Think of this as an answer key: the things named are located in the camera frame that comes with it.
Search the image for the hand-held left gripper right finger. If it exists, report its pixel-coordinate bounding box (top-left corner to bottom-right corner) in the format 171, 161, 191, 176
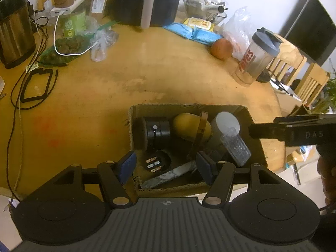
196, 151, 282, 209

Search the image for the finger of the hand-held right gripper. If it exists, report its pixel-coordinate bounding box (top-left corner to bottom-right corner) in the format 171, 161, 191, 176
248, 123, 288, 140

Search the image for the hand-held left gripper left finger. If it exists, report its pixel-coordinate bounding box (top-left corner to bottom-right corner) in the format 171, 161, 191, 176
51, 151, 137, 209

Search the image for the black plug adapter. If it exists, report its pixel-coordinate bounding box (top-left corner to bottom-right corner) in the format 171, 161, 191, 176
144, 150, 172, 174

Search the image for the cream earbud case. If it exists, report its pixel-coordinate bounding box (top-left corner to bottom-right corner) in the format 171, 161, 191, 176
172, 113, 212, 143

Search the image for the brown cardboard box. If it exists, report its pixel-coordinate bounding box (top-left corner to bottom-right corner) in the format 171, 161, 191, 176
128, 104, 268, 197

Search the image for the person's right hand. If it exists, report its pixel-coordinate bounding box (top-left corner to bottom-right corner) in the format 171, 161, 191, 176
316, 144, 336, 206

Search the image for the green potted plant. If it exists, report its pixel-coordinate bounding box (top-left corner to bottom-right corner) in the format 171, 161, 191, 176
314, 70, 336, 116

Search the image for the wooden chair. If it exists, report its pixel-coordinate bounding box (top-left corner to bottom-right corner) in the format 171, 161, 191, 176
267, 33, 308, 85
293, 63, 331, 105

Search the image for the clear shaker bottle grey lid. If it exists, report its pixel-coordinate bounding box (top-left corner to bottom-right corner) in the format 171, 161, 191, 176
234, 28, 282, 85

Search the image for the orange fruit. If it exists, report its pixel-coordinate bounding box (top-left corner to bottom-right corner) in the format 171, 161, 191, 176
211, 38, 234, 60

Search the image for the black monitor screen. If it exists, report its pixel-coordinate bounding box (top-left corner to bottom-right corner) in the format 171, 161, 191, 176
278, 0, 336, 68

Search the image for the crinkled clear plastic bag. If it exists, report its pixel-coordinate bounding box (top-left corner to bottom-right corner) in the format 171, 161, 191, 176
221, 7, 256, 61

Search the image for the blue plastic packet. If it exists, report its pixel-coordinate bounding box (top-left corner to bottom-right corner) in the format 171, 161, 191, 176
162, 22, 223, 44

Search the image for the yellow wet wipes packet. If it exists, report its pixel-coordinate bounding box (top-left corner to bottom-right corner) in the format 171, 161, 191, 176
182, 17, 215, 31

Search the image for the clear zip plastic bag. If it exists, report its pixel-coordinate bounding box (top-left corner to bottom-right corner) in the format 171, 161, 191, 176
89, 20, 119, 63

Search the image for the green bag of dark pellets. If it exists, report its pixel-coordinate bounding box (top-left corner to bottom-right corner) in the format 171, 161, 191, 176
39, 35, 90, 67

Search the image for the glass bowl of clutter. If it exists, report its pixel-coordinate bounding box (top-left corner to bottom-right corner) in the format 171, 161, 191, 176
183, 0, 228, 25

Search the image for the green labelled jar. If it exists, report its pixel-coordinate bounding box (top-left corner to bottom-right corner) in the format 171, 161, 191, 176
59, 9, 88, 39

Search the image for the white power bank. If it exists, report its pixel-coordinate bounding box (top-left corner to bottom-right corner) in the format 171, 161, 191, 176
49, 0, 89, 18

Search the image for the steel electric kettle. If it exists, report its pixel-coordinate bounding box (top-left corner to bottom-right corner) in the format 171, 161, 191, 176
0, 0, 37, 69

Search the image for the long black cable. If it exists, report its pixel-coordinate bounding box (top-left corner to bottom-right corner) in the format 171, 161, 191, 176
7, 13, 60, 187

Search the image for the white charging cable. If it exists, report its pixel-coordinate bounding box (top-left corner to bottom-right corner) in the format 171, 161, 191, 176
54, 10, 100, 56

